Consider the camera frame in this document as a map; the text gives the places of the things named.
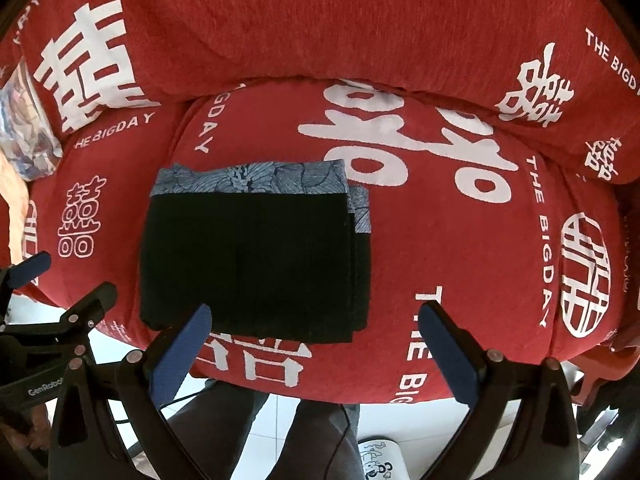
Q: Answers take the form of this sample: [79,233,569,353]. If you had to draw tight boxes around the red printed sofa backrest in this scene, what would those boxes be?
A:
[0,0,640,187]

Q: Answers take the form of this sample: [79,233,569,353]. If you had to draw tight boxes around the red printed sofa seat cushion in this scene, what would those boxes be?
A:
[22,77,568,407]

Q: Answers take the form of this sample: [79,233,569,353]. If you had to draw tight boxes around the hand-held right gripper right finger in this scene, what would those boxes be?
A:
[417,302,582,480]

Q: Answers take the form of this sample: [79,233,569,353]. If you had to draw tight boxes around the black pants with blue waistband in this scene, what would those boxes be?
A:
[139,159,372,345]

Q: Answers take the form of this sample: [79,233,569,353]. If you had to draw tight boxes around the orange cloth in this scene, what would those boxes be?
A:
[0,150,32,266]

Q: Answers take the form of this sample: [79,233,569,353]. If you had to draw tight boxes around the person's leg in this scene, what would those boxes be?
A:
[267,400,362,480]
[162,379,272,480]

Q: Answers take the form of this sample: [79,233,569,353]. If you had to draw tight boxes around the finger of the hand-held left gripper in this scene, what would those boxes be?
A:
[47,281,119,356]
[0,251,53,306]

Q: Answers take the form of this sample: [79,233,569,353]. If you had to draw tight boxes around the black cable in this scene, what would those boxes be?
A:
[322,404,352,480]

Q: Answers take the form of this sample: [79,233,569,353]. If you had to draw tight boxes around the person's left leg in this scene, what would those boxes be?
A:
[162,379,272,480]

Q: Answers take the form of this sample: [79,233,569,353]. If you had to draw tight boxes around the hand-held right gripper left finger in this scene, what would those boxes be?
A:
[48,303,213,480]

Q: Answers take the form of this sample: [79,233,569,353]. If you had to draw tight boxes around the white printed slipper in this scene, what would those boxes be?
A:
[357,437,409,480]

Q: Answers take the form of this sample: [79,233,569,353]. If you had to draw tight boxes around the person's right leg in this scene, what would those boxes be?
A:
[267,400,362,480]

